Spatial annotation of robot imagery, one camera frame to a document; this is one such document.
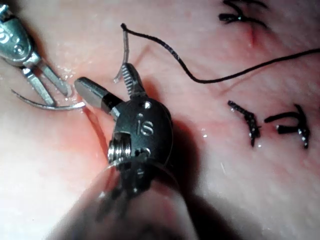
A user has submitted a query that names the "right arm needle driver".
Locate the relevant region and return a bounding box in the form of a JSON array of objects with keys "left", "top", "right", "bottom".
[{"left": 107, "top": 98, "right": 174, "bottom": 168}]

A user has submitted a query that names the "left arm needle driver jaw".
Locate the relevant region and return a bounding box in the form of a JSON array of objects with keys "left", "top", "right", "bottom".
[
  {"left": 20, "top": 66, "right": 58, "bottom": 106},
  {"left": 36, "top": 63, "right": 73, "bottom": 98}
]

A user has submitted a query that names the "right arm needle driver jaw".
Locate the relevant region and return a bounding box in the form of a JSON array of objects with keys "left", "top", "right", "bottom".
[
  {"left": 121, "top": 62, "right": 148, "bottom": 100},
  {"left": 74, "top": 76, "right": 125, "bottom": 114}
]

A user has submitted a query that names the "left arm needle driver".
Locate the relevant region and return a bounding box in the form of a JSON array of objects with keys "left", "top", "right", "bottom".
[{"left": 0, "top": 4, "right": 43, "bottom": 68}]

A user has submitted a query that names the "curved steel needle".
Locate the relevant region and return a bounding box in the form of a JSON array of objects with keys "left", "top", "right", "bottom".
[{"left": 10, "top": 89, "right": 87, "bottom": 112}]

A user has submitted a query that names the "black thread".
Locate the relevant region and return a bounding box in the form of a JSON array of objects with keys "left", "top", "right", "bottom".
[{"left": 113, "top": 22, "right": 320, "bottom": 85}]

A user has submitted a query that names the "tissue pad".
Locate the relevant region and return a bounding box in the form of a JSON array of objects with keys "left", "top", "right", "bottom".
[{"left": 0, "top": 0, "right": 320, "bottom": 240}]

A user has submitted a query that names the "black stitching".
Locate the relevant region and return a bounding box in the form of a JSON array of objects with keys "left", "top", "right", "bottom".
[
  {"left": 227, "top": 99, "right": 311, "bottom": 150},
  {"left": 218, "top": 0, "right": 270, "bottom": 29}
]

